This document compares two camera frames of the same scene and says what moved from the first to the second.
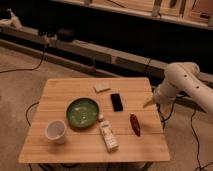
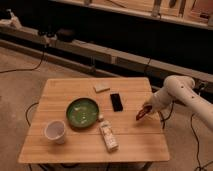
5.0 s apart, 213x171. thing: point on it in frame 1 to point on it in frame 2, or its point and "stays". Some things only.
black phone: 116,102 stays
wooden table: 95,120 stays
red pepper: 135,124 to 145,110
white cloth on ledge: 11,22 stays
